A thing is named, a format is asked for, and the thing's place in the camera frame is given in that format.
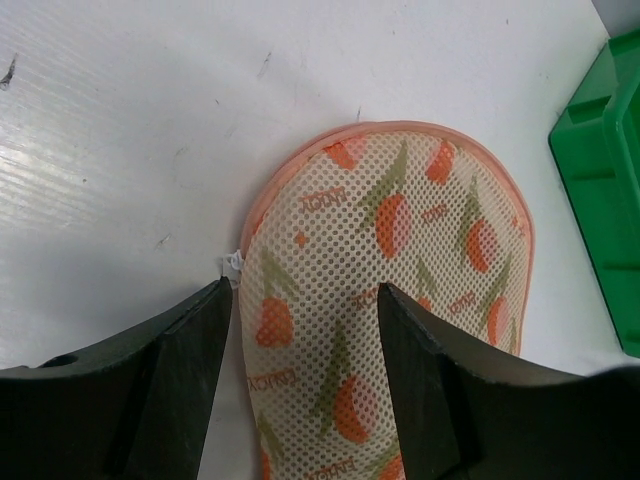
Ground green plastic tray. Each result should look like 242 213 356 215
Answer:
549 30 639 357

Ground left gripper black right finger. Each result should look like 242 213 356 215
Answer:
377 283 639 479

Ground peach floral mesh laundry bag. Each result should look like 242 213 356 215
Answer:
239 122 534 479

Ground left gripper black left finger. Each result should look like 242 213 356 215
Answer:
1 278 233 479

